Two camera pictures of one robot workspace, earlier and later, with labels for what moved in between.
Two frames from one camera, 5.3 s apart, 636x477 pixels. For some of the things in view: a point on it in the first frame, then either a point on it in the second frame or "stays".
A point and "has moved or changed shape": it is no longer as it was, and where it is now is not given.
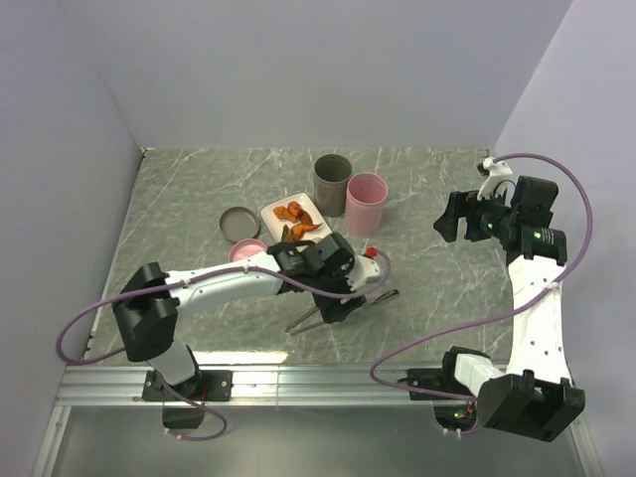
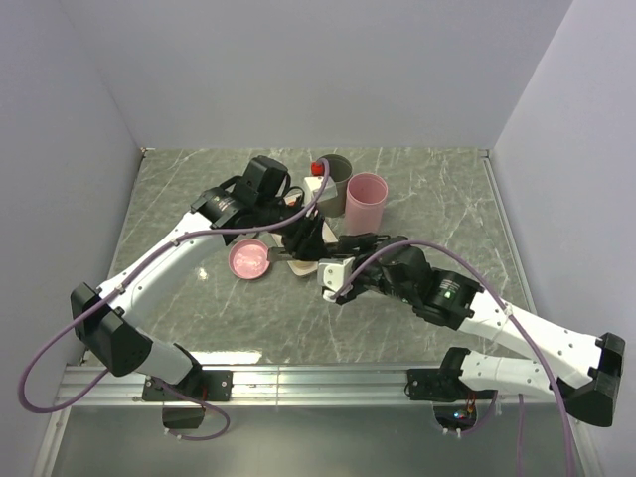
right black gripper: [459, 205] → [367, 243]
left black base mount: [205, 386] stays
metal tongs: [310, 314] has moved or changed shape
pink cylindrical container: [365, 201] stays
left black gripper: [332, 308] → [306, 242]
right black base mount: [435, 380] stays
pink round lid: [245, 248] stays
